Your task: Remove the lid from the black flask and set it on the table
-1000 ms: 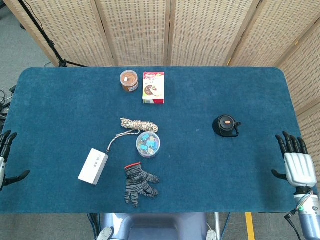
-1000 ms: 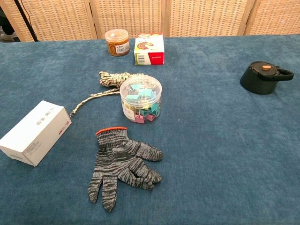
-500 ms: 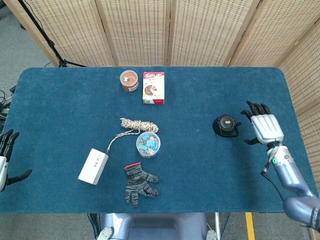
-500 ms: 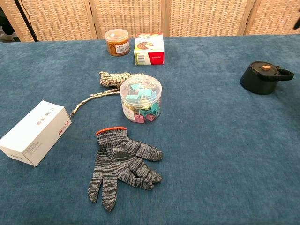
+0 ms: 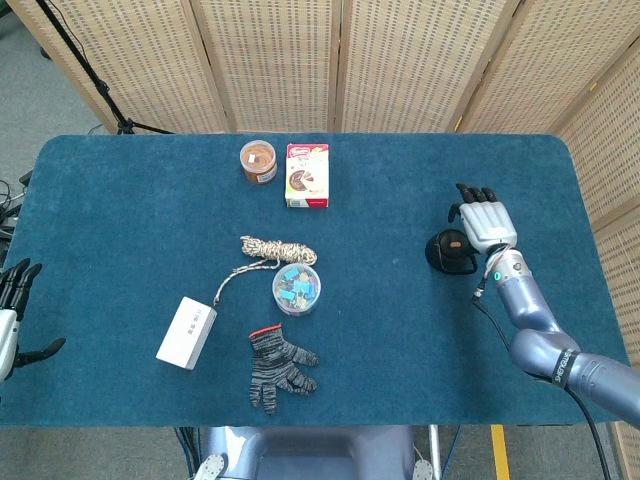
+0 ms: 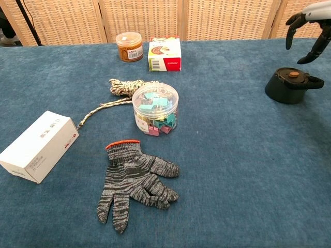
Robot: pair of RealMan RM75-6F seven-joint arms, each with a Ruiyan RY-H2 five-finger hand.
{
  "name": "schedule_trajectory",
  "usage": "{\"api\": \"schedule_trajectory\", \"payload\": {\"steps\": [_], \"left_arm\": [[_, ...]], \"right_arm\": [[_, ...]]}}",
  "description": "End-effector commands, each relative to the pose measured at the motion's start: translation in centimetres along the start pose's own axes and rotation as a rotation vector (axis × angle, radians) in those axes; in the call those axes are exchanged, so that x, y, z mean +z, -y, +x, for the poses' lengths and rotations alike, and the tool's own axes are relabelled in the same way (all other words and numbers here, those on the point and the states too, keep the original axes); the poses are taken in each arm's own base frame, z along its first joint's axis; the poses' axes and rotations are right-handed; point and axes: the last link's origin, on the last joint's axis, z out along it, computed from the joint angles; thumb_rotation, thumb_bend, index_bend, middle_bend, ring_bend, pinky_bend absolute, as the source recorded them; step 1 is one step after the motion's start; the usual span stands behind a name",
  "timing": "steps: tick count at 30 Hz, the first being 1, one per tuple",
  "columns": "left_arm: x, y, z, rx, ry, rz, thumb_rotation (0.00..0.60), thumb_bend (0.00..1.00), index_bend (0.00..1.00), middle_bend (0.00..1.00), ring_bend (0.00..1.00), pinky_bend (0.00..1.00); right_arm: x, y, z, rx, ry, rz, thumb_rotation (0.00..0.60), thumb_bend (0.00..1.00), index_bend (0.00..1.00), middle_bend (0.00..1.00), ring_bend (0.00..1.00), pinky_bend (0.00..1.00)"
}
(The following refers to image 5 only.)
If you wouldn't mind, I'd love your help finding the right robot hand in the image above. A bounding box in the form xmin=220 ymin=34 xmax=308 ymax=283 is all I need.
xmin=446 ymin=182 xmax=518 ymax=256

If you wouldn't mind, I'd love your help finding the blue table mat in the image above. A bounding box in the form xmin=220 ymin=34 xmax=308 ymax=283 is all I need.
xmin=0 ymin=132 xmax=633 ymax=429

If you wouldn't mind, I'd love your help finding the black cables bundle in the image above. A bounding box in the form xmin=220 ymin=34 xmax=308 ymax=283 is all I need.
xmin=0 ymin=169 xmax=34 ymax=261

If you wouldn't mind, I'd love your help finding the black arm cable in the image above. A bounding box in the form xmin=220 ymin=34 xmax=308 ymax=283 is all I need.
xmin=472 ymin=269 xmax=615 ymax=480

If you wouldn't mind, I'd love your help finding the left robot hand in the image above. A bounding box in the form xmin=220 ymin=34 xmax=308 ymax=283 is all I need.
xmin=0 ymin=257 xmax=67 ymax=384

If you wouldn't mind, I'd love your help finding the black tripod stand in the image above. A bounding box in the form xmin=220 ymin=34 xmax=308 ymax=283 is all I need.
xmin=33 ymin=0 xmax=175 ymax=136

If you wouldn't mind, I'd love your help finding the black teapot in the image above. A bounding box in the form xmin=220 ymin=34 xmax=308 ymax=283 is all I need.
xmin=425 ymin=227 xmax=480 ymax=276

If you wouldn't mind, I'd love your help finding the grey striped work glove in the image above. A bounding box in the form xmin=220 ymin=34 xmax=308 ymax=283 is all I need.
xmin=247 ymin=323 xmax=321 ymax=416

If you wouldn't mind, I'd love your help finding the white rectangular box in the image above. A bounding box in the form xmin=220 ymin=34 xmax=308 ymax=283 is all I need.
xmin=155 ymin=296 xmax=219 ymax=372

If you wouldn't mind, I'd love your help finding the wicker folding screen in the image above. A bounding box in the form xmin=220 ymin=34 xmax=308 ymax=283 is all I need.
xmin=6 ymin=0 xmax=640 ymax=480

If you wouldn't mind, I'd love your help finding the robot torso base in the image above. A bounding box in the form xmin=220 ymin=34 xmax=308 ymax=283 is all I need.
xmin=192 ymin=425 xmax=435 ymax=480

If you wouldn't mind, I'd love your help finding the clear tub of clips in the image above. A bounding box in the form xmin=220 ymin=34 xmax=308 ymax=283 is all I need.
xmin=271 ymin=263 xmax=323 ymax=318

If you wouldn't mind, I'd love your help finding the brown plastic jar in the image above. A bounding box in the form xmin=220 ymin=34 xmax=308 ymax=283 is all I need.
xmin=238 ymin=140 xmax=279 ymax=186

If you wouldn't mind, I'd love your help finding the red white cake box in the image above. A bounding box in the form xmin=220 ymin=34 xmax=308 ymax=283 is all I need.
xmin=284 ymin=143 xmax=331 ymax=209

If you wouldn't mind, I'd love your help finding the coiled beige rope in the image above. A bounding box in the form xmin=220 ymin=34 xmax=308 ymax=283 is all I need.
xmin=213 ymin=235 xmax=319 ymax=307

